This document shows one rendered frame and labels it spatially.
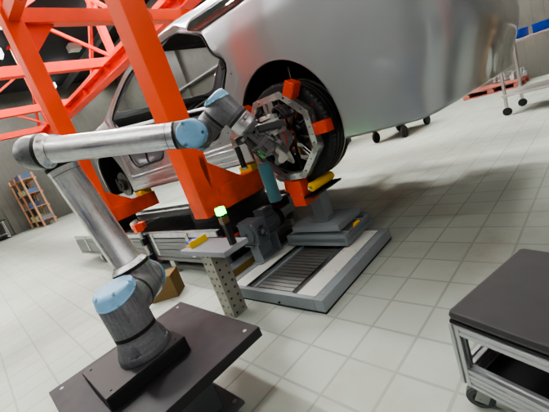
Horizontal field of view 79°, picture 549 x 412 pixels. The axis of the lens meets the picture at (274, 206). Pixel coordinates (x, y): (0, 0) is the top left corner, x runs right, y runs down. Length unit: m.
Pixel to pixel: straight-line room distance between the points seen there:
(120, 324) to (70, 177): 0.55
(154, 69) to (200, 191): 0.78
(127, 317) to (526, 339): 1.13
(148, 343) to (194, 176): 1.19
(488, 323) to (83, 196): 1.33
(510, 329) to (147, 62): 2.10
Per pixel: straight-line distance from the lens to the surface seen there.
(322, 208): 2.32
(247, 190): 2.46
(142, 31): 2.35
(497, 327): 1.01
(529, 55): 9.77
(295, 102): 2.01
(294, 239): 2.42
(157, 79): 2.26
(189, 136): 1.09
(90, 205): 1.41
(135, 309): 1.29
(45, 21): 4.42
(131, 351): 1.33
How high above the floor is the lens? 0.96
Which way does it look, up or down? 13 degrees down
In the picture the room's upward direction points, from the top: 19 degrees counter-clockwise
